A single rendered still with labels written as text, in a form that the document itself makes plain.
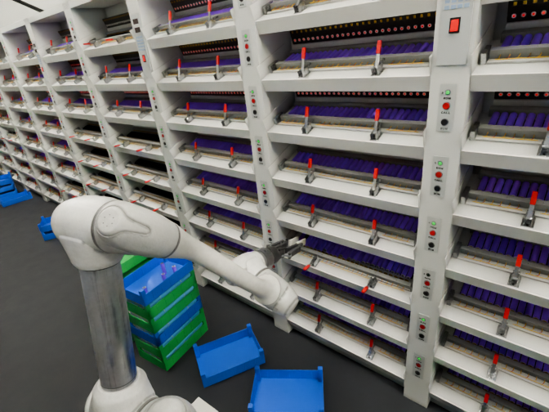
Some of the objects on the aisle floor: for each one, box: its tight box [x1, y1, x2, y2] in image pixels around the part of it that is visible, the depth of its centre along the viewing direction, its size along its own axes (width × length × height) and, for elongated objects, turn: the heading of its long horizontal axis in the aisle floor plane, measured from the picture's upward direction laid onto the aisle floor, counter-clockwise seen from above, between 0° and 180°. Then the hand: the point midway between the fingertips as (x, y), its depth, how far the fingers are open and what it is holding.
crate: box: [248, 365, 324, 412], centre depth 147 cm, size 30×20×8 cm
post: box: [233, 0, 298, 333], centre depth 155 cm, size 20×9×170 cm, turn 152°
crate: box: [193, 324, 266, 388], centre depth 168 cm, size 30×20×8 cm
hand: (297, 242), depth 154 cm, fingers open, 3 cm apart
